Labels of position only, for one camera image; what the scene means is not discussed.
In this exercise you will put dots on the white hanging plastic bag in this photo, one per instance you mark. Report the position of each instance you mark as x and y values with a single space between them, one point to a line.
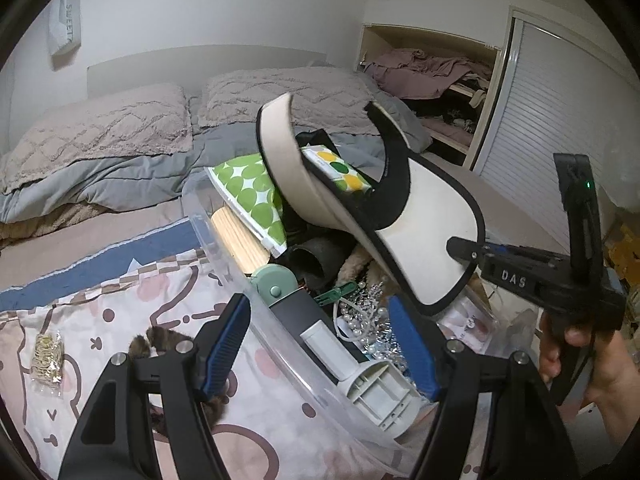
67 20

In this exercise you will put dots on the mint green tape measure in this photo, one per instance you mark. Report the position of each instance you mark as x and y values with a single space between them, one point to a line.
272 280

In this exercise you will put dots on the printed blanket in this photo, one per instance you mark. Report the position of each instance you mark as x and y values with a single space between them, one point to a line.
125 300

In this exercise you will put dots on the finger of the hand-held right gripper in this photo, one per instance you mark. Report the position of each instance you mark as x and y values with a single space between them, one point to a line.
462 250

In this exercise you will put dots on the white plastic gadget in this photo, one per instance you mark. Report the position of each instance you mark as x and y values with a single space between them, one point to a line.
370 395

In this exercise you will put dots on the white headboard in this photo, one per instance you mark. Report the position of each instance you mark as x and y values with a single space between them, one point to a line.
200 67

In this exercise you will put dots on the grey duvet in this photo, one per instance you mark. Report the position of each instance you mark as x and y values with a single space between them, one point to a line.
125 170

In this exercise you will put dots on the pink nail tips box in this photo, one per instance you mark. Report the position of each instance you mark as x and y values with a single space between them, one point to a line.
465 322

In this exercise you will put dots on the dark rolled cylinder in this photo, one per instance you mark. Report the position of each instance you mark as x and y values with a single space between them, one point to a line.
315 260

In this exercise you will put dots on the brown plush toy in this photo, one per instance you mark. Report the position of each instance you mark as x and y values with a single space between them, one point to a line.
355 267

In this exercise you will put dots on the brown fur scrunchie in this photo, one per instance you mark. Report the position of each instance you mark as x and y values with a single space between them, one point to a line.
160 337

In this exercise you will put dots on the green dotted pouch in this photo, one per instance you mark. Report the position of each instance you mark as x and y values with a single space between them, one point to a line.
250 195

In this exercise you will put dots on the beige textured pillow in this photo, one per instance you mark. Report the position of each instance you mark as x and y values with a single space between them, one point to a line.
280 90
100 125

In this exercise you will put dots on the pile of mauve clothes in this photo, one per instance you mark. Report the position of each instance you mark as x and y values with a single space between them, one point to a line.
415 72

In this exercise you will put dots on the open wardrobe shelf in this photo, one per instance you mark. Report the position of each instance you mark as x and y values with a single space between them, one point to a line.
492 75

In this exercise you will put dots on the clear plastic storage box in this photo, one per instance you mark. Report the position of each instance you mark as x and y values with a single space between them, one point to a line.
280 340

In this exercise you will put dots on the person's right hand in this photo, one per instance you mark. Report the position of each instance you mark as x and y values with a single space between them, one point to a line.
614 360

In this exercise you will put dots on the yellow green dotted tissue pack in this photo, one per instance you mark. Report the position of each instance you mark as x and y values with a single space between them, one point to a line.
335 165

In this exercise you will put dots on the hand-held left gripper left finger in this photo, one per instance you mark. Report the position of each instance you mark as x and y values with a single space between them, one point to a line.
226 345

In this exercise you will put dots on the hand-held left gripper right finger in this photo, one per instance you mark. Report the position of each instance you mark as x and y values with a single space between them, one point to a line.
411 350

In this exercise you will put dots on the cream black-trimmed sun visor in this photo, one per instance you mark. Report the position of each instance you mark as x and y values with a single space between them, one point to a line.
425 220

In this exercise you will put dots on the white louvered sliding door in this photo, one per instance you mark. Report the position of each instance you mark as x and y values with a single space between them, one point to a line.
540 100

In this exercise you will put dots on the bag of gold clips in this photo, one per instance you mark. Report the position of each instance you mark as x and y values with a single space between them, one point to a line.
47 360

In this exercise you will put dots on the green clothespin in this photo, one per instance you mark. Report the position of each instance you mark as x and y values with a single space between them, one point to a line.
332 294

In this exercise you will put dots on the bundle of wooden sticks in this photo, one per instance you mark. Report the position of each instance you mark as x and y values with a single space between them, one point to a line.
235 240

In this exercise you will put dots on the pearl bead tiara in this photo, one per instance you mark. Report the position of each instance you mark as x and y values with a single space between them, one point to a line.
365 320

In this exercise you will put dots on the black box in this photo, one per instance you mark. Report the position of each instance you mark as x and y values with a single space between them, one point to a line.
295 315

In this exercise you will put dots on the beige bed mattress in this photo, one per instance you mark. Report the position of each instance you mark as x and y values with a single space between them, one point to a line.
100 230

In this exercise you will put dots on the beige fuzzy blanket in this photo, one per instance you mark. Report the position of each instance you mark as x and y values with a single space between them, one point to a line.
45 222

